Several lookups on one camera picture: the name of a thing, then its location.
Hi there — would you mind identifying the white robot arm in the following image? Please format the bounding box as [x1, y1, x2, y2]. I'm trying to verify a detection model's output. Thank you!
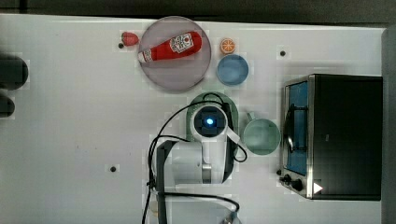
[156, 105, 235, 224]

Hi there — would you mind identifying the black toaster oven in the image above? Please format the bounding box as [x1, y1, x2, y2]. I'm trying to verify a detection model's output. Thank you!
[277, 74, 383, 201]

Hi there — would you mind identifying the dark round object upper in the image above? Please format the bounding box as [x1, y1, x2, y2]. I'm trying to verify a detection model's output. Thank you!
[0, 54, 29, 91]

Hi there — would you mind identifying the lilac round plate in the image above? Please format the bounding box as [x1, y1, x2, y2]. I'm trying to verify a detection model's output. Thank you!
[138, 16, 211, 91]

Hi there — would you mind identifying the orange slice toy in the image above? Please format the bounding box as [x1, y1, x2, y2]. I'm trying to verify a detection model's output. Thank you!
[219, 38, 235, 54]

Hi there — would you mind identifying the green plastic strainer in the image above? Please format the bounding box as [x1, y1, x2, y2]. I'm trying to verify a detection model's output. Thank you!
[186, 91, 239, 141]

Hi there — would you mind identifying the dark round object lower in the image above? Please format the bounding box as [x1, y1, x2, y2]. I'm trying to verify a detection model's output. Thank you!
[0, 95, 15, 118]

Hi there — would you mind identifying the green plastic mug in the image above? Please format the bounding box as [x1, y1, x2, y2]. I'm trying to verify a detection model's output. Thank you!
[243, 112, 280, 155]

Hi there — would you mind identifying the dark round object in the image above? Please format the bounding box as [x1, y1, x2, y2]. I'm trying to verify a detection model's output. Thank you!
[0, 95, 15, 118]
[0, 54, 29, 91]

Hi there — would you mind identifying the blue plastic bowl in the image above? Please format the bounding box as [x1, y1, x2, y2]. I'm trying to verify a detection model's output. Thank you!
[217, 54, 249, 86]

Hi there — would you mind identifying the red strawberry toy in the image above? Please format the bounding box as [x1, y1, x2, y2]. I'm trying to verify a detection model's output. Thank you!
[121, 32, 139, 47]

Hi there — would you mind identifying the red plush ketchup bottle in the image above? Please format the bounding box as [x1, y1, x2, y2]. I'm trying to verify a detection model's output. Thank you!
[137, 31, 203, 63]

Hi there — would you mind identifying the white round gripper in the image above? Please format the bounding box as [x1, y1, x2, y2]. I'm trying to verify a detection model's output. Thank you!
[191, 105, 228, 143]

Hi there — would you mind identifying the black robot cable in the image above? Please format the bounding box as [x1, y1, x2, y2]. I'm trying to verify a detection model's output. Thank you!
[141, 92, 248, 224]

